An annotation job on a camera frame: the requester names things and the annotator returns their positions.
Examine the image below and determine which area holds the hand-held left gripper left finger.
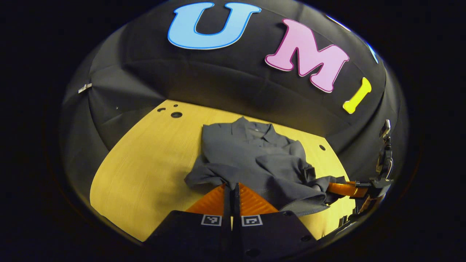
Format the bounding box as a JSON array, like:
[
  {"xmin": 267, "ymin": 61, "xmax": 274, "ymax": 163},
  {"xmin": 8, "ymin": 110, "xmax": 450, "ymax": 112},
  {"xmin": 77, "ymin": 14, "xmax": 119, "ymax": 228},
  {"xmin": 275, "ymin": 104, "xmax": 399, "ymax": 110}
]
[{"xmin": 145, "ymin": 183, "xmax": 233, "ymax": 261}]

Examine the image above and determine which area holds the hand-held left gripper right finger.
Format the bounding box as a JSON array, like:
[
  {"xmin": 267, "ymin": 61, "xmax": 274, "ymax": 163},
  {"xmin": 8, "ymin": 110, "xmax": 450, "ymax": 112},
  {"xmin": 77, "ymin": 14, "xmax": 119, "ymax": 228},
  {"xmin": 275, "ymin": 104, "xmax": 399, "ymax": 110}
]
[{"xmin": 233, "ymin": 183, "xmax": 317, "ymax": 261}]

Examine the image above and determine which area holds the grey collared shirt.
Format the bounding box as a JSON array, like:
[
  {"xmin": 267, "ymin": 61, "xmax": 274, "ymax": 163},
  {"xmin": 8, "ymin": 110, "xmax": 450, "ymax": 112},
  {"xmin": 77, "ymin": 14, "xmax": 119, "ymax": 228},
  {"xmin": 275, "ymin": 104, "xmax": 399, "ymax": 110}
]
[{"xmin": 184, "ymin": 116, "xmax": 346, "ymax": 216}]

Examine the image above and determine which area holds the black backdrop cloth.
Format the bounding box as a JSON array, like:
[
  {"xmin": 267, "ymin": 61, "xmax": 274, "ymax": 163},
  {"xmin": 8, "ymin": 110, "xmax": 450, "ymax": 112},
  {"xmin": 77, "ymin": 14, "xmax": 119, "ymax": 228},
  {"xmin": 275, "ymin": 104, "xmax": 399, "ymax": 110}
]
[{"xmin": 60, "ymin": 0, "xmax": 409, "ymax": 219}]

